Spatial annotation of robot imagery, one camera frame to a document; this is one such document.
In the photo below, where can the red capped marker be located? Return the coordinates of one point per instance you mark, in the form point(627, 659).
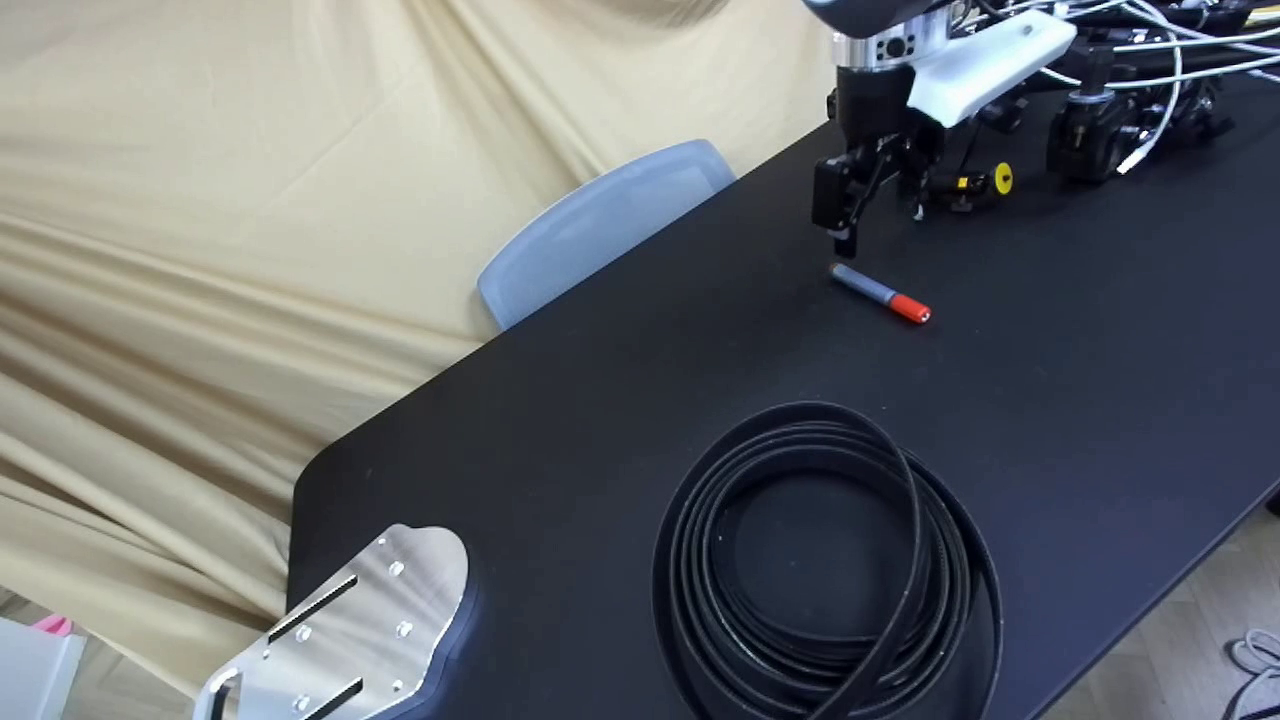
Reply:
point(882, 293)

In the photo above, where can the black camera on mount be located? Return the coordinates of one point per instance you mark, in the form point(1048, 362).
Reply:
point(1089, 135)

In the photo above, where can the yellow round knob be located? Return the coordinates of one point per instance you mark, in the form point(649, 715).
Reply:
point(1003, 178)

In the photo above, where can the beige cloth backdrop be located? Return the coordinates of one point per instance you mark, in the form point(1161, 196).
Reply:
point(224, 267)

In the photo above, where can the silver metal mounting plate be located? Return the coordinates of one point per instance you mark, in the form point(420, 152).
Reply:
point(346, 627)

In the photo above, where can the white plastic box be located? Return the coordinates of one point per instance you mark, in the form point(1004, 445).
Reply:
point(33, 674)

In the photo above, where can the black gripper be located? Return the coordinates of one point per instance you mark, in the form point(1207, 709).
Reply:
point(874, 113)

